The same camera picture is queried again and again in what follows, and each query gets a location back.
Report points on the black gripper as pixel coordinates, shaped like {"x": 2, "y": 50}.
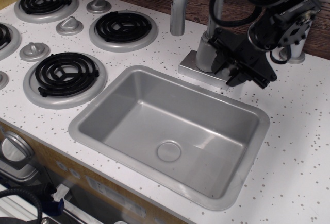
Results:
{"x": 237, "y": 50}

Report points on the silver faucet lever handle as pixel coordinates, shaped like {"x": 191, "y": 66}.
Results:
{"x": 229, "y": 70}

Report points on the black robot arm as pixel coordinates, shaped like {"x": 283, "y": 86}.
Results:
{"x": 273, "y": 23}

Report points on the grey plastic sink basin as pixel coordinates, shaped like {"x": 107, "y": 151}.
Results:
{"x": 193, "y": 141}

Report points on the back right stove burner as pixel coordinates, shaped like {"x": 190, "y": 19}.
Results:
{"x": 123, "y": 31}

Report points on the silver stove knob back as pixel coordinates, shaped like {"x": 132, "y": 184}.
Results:
{"x": 98, "y": 6}

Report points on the silver stove knob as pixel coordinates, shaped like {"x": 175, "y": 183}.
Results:
{"x": 69, "y": 27}
{"x": 33, "y": 52}
{"x": 98, "y": 6}

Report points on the silver stove knob middle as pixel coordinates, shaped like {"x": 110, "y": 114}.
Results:
{"x": 69, "y": 27}

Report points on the front right stove burner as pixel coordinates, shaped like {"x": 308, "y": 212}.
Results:
{"x": 64, "y": 80}

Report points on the back left stove burner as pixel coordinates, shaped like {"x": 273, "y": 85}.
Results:
{"x": 44, "y": 11}

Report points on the silver stove knob front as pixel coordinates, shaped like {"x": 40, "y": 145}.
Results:
{"x": 33, "y": 52}

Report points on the left edge stove burner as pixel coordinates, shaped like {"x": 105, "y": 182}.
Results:
{"x": 10, "y": 40}

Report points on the blue clamp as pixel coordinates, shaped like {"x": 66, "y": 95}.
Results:
{"x": 55, "y": 208}

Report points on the silver stove knob left edge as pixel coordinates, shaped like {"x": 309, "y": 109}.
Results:
{"x": 4, "y": 79}

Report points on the silver oven dial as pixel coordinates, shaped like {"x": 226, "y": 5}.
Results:
{"x": 15, "y": 151}

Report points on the white silver post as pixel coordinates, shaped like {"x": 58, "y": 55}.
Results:
{"x": 294, "y": 55}

